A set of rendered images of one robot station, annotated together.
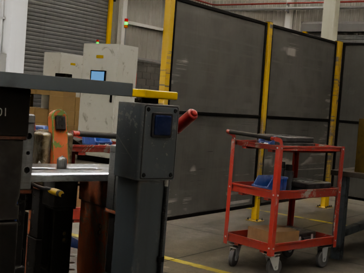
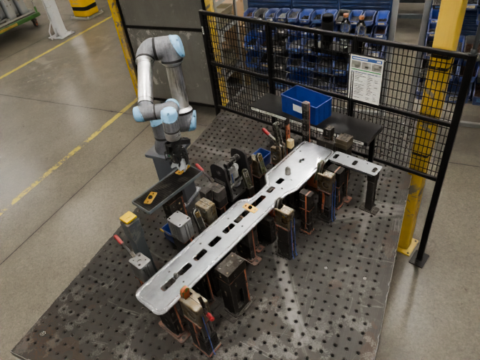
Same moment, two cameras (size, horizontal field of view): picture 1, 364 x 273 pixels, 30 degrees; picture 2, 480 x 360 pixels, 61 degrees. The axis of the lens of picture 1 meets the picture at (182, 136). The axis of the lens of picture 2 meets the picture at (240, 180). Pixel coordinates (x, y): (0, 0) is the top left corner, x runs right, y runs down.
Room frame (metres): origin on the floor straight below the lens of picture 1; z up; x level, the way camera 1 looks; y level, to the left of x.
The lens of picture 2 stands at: (2.49, 0.44, 2.45)
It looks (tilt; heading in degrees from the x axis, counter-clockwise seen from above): 39 degrees down; 173
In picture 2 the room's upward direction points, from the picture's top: 8 degrees counter-clockwise
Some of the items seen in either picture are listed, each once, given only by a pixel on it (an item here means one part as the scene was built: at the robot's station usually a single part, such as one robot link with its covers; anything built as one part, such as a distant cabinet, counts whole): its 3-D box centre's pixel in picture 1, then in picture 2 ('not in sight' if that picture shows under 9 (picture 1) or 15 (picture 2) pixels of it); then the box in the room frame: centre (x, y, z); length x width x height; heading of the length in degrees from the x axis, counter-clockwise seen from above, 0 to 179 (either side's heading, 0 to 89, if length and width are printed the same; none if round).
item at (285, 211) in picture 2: not in sight; (285, 231); (1.08, 0.80, 0.87); 0.12 x 0.09 x 0.35; 38
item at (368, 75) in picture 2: not in sight; (365, 79); (0.43, 1.51, 1.30); 0.23 x 0.02 x 0.31; 38
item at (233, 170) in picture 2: not in sight; (234, 191); (0.76, 0.60, 0.94); 0.18 x 0.13 x 0.49; 128
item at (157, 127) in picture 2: not in sight; (162, 123); (0.41, 0.28, 1.27); 0.13 x 0.12 x 0.14; 82
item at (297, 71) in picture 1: (262, 121); not in sight; (6.81, -0.80, 1.00); 3.44 x 0.14 x 2.00; 144
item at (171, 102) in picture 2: not in sight; (168, 110); (0.71, 0.34, 1.51); 0.11 x 0.11 x 0.08; 82
